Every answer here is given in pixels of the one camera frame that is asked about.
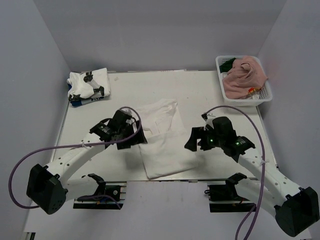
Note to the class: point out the dark green t-shirt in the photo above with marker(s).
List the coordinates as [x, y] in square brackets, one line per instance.
[227, 65]

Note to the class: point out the folded blue t-shirt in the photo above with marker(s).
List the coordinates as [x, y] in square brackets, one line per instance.
[77, 102]

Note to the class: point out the pink t-shirt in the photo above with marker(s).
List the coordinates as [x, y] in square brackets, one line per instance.
[244, 78]

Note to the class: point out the white red-print t-shirt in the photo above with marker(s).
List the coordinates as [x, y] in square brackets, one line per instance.
[164, 154]

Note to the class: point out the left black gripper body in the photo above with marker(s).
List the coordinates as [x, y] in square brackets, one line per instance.
[137, 138]

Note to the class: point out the folded white printed t-shirt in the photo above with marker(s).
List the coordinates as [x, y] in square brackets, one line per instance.
[94, 78]

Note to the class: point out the white plastic basket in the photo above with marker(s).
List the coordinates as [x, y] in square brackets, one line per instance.
[264, 95]

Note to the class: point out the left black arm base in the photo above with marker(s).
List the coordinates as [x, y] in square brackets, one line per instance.
[112, 198]

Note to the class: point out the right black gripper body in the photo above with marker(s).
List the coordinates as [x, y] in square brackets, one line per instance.
[209, 139]

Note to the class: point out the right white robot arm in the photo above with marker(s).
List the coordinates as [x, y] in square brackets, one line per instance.
[293, 207]

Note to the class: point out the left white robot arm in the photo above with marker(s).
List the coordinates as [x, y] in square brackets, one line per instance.
[50, 186]

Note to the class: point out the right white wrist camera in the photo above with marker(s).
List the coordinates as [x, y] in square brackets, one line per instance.
[208, 126]

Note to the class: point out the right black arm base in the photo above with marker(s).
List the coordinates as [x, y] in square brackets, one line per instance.
[220, 201]

